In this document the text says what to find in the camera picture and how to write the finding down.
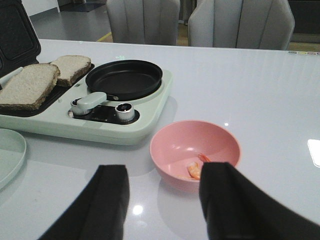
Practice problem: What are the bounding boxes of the pink plastic bowl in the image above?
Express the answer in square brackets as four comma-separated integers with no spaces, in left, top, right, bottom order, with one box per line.
[149,120,241,193]

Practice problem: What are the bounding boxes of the left grey upholstered chair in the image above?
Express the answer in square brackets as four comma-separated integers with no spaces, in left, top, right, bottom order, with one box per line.
[106,0,180,46]

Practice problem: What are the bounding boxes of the right grey upholstered chair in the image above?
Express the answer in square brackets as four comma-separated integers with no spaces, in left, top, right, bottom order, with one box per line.
[188,0,295,50]

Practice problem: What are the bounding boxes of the black round frying pan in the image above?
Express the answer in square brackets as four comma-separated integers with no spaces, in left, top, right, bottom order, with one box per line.
[75,60,163,111]

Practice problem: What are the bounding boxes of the grey upholstered chair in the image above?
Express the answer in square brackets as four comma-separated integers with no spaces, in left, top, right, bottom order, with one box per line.
[106,0,180,46]
[188,0,295,50]

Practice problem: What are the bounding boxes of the mint green breakfast maker lid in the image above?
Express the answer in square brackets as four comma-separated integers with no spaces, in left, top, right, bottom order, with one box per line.
[0,0,41,77]

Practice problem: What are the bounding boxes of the bread slice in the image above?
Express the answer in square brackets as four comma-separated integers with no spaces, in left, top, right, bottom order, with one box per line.
[51,55,92,87]
[0,63,60,111]

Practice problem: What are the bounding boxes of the left silver control knob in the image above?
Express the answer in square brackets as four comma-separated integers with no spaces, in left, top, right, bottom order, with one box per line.
[70,98,88,116]

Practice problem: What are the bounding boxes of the small orange shrimp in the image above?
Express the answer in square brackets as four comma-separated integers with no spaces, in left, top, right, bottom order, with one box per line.
[186,153,211,180]

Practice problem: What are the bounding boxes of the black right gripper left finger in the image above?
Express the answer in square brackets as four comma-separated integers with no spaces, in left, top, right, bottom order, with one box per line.
[40,165,130,240]

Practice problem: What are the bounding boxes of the right silver control knob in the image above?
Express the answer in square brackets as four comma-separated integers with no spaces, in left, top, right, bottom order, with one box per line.
[115,102,135,122]

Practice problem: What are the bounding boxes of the mint green breakfast maker base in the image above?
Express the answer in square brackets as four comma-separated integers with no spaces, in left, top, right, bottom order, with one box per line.
[0,64,173,145]

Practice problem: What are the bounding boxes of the silver control knob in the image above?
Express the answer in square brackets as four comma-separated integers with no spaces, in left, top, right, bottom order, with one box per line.
[70,98,88,116]
[115,102,135,122]

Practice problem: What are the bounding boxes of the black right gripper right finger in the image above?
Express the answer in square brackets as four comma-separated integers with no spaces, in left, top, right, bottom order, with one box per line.
[199,162,320,240]

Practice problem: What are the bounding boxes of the mint green round plate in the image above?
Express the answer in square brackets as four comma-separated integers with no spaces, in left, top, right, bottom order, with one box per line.
[0,128,27,190]

